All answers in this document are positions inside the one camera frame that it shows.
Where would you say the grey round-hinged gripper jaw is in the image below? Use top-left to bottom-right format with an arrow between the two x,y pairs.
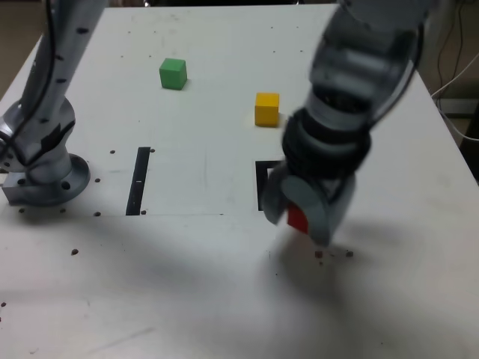
281,174 -> 356,248

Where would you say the white cable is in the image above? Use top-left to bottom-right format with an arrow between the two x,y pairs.
432,52 -> 479,142

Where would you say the grey narrow gripper jaw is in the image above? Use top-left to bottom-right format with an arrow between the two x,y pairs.
261,166 -> 291,225

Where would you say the green cube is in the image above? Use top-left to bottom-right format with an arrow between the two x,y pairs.
159,58 -> 188,91

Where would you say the white post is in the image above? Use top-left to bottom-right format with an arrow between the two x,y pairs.
417,0 -> 451,76

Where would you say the red cube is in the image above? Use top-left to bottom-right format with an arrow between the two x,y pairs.
286,203 -> 311,235

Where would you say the black tape square outline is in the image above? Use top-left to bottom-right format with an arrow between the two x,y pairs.
254,159 -> 286,212

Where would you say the yellow cube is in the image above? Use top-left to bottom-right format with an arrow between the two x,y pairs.
254,92 -> 281,128

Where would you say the black tape strip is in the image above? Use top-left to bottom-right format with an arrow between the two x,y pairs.
125,147 -> 152,217

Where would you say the thin black cable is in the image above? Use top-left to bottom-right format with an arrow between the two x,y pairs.
436,0 -> 468,96

